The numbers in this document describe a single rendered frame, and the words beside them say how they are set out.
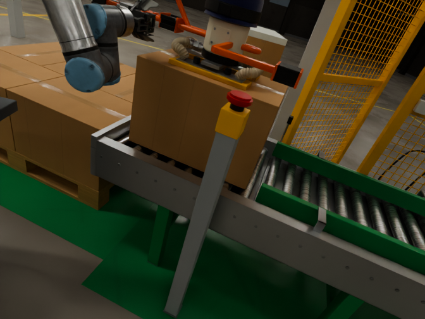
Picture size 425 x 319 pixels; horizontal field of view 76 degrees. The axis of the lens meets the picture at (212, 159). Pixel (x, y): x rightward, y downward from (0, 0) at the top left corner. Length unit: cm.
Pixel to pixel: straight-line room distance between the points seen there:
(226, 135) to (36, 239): 120
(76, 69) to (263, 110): 63
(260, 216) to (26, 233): 118
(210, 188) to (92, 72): 45
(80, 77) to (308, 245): 94
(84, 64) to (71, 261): 103
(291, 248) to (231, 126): 60
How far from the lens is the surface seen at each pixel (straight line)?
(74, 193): 185
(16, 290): 151
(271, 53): 279
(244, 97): 71
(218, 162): 78
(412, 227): 165
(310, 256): 116
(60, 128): 163
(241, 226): 113
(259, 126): 107
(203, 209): 89
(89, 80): 79
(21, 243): 167
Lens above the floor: 125
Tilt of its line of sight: 31 degrees down
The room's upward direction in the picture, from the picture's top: 17 degrees clockwise
